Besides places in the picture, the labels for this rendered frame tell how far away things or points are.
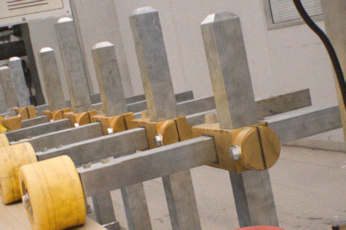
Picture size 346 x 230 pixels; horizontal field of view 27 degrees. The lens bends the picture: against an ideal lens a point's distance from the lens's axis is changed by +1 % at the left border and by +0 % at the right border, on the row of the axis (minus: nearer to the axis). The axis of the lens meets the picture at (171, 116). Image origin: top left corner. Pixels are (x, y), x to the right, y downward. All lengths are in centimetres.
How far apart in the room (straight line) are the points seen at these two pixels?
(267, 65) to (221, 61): 543
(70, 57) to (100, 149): 49
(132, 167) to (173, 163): 5
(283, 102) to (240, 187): 37
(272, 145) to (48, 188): 25
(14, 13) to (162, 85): 206
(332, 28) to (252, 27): 573
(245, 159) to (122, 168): 14
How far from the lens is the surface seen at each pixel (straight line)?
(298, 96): 119
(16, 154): 102
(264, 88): 635
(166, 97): 104
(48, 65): 176
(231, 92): 81
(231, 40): 81
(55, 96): 176
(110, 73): 128
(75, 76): 152
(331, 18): 60
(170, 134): 102
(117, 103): 128
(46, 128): 155
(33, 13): 308
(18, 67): 226
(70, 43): 152
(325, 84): 553
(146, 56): 103
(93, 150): 106
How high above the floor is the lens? 108
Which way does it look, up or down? 6 degrees down
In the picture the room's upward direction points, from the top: 11 degrees counter-clockwise
